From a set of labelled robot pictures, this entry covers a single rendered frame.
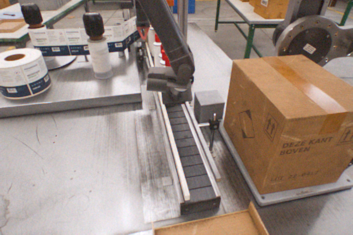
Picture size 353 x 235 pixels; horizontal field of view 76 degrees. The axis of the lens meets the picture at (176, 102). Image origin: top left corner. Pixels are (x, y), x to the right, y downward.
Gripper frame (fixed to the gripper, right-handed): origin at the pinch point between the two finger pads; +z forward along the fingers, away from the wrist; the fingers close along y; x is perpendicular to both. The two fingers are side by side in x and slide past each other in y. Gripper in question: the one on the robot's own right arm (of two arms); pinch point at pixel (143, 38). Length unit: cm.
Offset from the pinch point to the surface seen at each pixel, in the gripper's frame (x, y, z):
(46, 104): -44, 31, 15
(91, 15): -21.3, 14.6, -15.6
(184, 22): 21.3, 1.2, -7.0
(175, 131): 5, 59, 15
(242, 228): 16, 92, 20
